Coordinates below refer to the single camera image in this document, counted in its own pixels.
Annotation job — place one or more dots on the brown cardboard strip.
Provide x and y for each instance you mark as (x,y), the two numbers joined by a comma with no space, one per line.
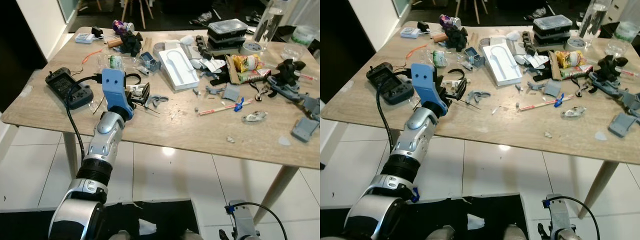
(231,70)
(555,65)

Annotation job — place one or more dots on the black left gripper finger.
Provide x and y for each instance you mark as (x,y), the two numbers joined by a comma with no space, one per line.
(146,95)
(467,90)
(134,76)
(457,72)

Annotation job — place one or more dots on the black handheld controller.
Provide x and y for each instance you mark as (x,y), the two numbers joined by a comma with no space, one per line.
(67,87)
(387,82)

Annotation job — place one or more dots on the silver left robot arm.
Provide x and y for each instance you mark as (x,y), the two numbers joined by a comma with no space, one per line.
(100,150)
(415,135)

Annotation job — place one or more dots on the robot left leg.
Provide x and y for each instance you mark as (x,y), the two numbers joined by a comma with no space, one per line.
(442,234)
(119,236)

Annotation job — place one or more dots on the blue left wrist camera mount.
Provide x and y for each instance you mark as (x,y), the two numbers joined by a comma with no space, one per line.
(425,82)
(114,87)

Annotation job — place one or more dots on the grey printed gripper assembly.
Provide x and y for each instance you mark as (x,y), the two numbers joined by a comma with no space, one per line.
(607,82)
(287,90)

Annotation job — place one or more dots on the blue grey small box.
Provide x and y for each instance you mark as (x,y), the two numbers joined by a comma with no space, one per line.
(150,61)
(475,56)

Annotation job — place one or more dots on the black spoked gripper part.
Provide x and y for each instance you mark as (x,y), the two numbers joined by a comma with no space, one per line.
(611,65)
(289,70)

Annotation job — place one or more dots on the green label clear container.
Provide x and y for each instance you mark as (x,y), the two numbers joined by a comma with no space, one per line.
(303,36)
(627,31)

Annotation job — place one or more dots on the blue clip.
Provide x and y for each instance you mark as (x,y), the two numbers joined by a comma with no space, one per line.
(239,104)
(559,100)

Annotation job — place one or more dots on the white paper scrap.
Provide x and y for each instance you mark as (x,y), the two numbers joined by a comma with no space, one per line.
(147,227)
(475,222)

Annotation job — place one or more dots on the crumpled silver foil wrapper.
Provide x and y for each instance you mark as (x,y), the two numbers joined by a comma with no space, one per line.
(573,112)
(255,117)

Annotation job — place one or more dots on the yellow snack bag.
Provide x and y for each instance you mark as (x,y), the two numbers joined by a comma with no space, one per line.
(246,62)
(570,58)

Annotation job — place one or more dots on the green red snack wrapper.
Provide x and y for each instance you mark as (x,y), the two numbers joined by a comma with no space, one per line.
(575,71)
(252,76)

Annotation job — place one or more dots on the robot leg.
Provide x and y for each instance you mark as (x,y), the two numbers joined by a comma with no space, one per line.
(442,234)
(119,236)
(192,235)
(513,233)

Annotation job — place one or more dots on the wooden chopstick in wrapper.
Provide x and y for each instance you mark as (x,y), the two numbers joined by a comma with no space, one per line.
(537,105)
(220,108)

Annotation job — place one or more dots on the white tape roll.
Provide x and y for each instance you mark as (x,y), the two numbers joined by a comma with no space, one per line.
(568,44)
(245,48)

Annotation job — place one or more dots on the grey square printed piece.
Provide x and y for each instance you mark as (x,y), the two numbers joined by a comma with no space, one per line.
(231,92)
(552,88)

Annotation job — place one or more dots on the clear plastic cup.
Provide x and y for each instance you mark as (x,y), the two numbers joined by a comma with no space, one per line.
(292,51)
(616,47)

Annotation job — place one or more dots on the wooden leg chair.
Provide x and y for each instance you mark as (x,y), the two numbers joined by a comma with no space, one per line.
(145,10)
(472,7)

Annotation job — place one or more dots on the white moulded packaging tray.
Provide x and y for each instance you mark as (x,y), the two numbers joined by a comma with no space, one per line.
(177,70)
(502,65)

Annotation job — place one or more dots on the crushed green label bottle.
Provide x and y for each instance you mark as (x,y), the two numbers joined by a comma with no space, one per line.
(439,57)
(116,61)

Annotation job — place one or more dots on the white socket box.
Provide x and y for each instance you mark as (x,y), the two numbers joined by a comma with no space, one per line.
(410,33)
(84,38)

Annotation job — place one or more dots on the pale triangular plastic scrap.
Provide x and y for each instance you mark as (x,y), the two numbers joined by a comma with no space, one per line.
(284,142)
(600,137)

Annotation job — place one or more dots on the white crumpled paper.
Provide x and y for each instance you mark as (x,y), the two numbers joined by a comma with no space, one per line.
(534,60)
(210,65)

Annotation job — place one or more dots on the black parts box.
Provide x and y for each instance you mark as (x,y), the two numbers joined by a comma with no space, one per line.
(225,42)
(550,38)

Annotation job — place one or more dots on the grey printed block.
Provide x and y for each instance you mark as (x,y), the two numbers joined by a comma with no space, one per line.
(304,129)
(621,125)

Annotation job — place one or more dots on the clear lid parts box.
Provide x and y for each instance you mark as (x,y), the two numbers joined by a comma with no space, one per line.
(552,21)
(227,26)

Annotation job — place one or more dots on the grey curved printed piece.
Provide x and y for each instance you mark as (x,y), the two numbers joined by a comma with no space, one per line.
(159,99)
(479,94)

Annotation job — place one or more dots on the tall clear plastic bottle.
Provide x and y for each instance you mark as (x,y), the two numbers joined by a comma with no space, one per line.
(270,22)
(595,20)

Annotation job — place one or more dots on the wooden table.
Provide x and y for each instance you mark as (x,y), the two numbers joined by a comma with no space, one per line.
(500,130)
(200,140)

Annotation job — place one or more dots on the robot right leg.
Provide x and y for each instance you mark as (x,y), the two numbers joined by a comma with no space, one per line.
(513,233)
(192,235)

